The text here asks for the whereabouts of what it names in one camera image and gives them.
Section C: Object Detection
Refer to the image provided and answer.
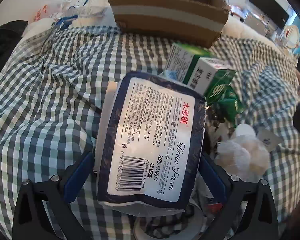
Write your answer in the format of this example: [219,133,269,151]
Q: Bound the dark blue tissue paper pack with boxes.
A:
[94,71,207,217]

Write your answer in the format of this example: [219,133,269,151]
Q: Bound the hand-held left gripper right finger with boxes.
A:
[200,152,282,240]

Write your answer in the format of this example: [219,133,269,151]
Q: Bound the black television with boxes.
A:
[249,0,290,29]

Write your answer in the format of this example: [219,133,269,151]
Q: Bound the white framed mirror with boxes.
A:
[284,25,300,49]

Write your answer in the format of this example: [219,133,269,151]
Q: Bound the green snack packet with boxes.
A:
[207,85,245,128]

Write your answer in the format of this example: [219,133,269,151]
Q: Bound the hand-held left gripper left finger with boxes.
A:
[12,151,100,240]

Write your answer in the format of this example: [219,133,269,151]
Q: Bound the dark cloth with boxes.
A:
[0,20,29,63]

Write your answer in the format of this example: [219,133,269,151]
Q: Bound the white card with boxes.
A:
[256,126,282,153]

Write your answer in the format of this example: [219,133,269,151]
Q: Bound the blue plastic item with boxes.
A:
[54,15,79,28]

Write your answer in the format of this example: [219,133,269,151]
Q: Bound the clear plastic bag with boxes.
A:
[55,0,108,20]

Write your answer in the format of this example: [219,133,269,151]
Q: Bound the cardboard box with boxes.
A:
[106,0,232,49]

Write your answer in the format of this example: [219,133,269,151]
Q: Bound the red printed plastic bag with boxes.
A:
[31,0,73,25]

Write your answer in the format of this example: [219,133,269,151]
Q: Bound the checkered blanket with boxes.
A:
[0,25,300,240]

